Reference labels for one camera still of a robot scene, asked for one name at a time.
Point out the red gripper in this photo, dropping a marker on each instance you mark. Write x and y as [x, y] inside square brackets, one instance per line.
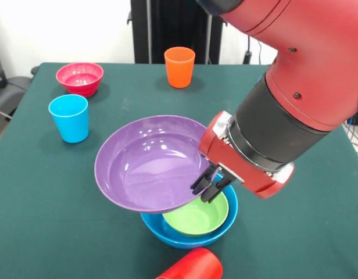
[222, 151]

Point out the small green bowl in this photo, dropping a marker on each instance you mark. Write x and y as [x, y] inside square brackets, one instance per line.
[196, 221]

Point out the purple bowl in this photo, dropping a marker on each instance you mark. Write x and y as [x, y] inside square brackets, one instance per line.
[150, 168]

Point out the large blue bowl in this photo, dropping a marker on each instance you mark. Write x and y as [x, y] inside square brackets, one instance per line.
[179, 241]

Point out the red cup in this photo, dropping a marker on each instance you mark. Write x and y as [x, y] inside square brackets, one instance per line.
[196, 264]

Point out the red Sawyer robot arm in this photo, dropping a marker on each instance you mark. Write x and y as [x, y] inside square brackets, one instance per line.
[298, 72]

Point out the orange cup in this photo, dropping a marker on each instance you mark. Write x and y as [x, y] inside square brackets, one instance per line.
[179, 69]

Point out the blue cup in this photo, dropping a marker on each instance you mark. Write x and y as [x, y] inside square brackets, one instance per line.
[70, 122]

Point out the dark green tablecloth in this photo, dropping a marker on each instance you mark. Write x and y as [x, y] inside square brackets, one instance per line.
[51, 209]

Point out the small pinkish red bowl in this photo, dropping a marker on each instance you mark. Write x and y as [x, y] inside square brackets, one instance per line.
[80, 78]

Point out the black equipment base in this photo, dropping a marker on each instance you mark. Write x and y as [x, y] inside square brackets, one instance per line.
[13, 87]

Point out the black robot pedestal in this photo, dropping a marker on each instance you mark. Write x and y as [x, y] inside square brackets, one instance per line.
[173, 29]

